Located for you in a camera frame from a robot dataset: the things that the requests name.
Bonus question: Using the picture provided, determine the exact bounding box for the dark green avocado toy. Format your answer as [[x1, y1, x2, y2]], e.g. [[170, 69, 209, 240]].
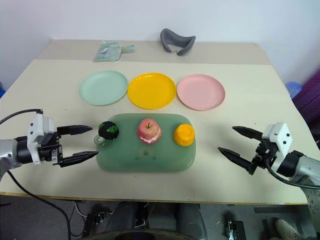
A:
[[97, 120, 119, 140]]

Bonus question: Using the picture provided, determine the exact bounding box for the yellow orange fruit toy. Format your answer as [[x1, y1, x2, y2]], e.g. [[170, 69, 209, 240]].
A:
[[173, 123, 195, 147]]

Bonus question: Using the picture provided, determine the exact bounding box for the purple fabric object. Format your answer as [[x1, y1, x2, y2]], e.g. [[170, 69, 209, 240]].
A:
[[291, 71, 320, 151]]

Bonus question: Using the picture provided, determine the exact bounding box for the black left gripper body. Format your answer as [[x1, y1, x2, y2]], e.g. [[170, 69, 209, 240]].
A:
[[37, 126, 64, 167]]

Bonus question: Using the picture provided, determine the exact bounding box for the red apple toy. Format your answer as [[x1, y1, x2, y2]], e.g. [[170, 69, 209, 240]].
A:
[[136, 118, 162, 145]]

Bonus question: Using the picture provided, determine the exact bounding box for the white shoe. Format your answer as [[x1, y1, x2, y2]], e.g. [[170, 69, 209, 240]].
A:
[[274, 218, 302, 240]]

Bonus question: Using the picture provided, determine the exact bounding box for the light green plate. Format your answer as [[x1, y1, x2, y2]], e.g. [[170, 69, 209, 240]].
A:
[[79, 70, 129, 107]]

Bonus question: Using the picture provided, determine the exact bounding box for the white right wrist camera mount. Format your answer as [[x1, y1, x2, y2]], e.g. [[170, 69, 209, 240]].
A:
[[261, 122, 293, 173]]

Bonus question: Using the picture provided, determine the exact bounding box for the green packet of bags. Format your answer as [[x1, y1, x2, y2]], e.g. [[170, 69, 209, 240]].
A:
[[93, 41, 136, 63]]

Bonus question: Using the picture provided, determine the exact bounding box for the blue water bottle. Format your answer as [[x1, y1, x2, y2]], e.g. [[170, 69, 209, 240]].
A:
[[285, 81, 303, 100]]

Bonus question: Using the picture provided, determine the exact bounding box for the black box on floor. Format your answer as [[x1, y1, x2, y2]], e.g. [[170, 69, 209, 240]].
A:
[[82, 211, 113, 238], [226, 219, 247, 240]]

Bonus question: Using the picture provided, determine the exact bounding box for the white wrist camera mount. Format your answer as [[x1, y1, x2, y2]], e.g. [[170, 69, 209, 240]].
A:
[[26, 113, 55, 166], [261, 122, 293, 173]]

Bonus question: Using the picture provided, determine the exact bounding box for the yellow plate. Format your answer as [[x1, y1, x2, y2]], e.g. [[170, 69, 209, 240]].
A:
[[127, 72, 177, 110]]

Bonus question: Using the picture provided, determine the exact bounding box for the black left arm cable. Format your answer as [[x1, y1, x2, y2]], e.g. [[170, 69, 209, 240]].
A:
[[0, 108, 83, 238]]

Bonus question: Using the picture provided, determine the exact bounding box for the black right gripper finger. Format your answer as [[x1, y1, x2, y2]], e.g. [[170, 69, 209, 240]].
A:
[[231, 126, 264, 140], [217, 146, 254, 173]]

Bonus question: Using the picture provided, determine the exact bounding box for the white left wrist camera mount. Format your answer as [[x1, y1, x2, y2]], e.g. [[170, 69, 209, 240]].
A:
[[26, 113, 55, 166]]

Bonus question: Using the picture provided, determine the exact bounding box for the grey curved foam pad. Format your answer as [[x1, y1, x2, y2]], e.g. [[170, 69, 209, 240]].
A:
[[160, 28, 197, 57]]

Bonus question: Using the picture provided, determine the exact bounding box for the pink plate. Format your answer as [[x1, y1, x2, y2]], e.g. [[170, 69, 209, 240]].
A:
[[176, 73, 226, 112]]

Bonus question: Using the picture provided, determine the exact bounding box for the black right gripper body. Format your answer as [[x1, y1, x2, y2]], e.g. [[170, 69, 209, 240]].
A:
[[248, 139, 279, 176]]

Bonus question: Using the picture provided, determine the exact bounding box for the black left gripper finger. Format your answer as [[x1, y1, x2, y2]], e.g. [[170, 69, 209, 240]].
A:
[[59, 150, 99, 168], [56, 125, 94, 137]]

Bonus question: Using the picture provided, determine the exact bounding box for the green plastic cutting board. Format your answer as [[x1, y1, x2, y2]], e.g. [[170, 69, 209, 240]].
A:
[[93, 113, 197, 173]]

